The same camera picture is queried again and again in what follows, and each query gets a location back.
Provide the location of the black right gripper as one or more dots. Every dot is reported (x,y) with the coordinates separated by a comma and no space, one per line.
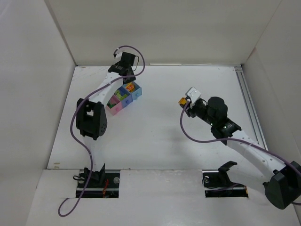
(191,110)

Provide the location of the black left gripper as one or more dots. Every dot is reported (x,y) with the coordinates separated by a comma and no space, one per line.
(128,76)

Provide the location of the light green rectangular lego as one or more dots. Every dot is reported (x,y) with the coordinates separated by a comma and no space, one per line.
(118,94)

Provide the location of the dark green square lego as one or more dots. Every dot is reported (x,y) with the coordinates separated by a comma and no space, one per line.
(110,104)

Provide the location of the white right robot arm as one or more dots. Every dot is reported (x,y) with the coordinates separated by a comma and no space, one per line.
(259,169)

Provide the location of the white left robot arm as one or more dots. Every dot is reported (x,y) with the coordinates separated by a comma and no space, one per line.
(90,117)

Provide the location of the light blue drawer bin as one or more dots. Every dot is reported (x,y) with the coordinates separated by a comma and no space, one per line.
(138,91)

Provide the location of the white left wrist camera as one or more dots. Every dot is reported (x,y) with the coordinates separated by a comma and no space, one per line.
(118,54)

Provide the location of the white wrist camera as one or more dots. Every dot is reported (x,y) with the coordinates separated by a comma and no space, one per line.
(118,54)
(193,95)

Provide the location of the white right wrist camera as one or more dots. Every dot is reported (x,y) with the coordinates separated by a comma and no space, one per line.
(193,95)

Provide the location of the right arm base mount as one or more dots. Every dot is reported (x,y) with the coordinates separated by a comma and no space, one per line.
(218,185)

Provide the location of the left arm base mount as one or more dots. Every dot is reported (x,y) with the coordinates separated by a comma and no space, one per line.
(102,184)

